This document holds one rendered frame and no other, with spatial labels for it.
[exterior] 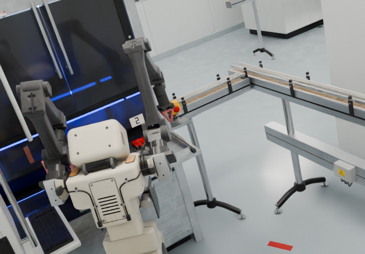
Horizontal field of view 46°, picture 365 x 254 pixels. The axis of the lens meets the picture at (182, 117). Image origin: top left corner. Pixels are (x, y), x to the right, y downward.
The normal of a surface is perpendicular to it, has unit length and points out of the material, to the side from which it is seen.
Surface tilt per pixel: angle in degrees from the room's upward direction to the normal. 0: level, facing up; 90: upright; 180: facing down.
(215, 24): 90
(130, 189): 82
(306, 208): 0
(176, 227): 90
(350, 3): 90
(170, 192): 90
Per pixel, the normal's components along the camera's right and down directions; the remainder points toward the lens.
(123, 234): -0.01, 0.27
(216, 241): -0.25, -0.88
